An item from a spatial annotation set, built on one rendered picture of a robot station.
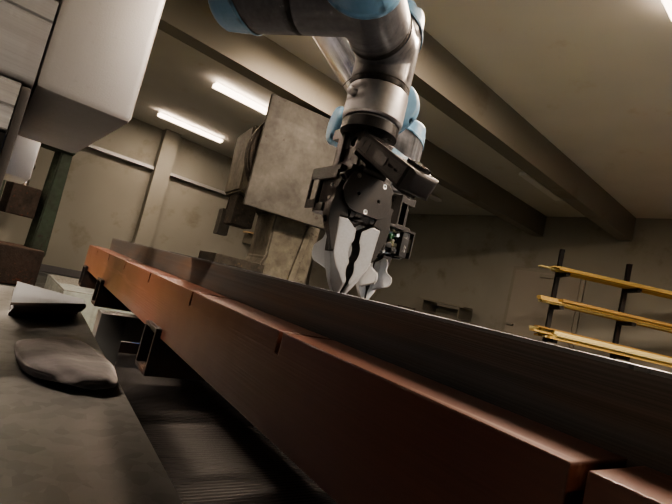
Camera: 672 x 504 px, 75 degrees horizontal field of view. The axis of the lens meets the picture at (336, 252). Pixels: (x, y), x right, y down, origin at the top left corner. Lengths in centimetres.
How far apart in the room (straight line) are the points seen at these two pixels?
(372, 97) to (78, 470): 45
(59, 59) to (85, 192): 918
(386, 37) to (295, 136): 450
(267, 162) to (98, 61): 464
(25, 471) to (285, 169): 459
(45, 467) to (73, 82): 30
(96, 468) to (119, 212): 910
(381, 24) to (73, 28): 35
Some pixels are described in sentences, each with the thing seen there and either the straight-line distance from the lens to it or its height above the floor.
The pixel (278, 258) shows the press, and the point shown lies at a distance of 516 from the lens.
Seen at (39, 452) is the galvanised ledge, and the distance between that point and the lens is 45.
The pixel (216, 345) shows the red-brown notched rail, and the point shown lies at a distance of 37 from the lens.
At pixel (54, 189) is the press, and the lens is 694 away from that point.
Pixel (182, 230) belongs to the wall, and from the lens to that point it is 982.
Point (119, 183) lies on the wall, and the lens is 949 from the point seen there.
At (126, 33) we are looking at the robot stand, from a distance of 21.
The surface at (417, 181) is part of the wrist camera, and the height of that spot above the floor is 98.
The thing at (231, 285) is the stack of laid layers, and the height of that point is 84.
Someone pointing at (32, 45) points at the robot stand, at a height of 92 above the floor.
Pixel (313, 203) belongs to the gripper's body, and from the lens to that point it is 54.
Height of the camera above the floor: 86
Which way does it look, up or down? 5 degrees up
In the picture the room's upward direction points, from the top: 14 degrees clockwise
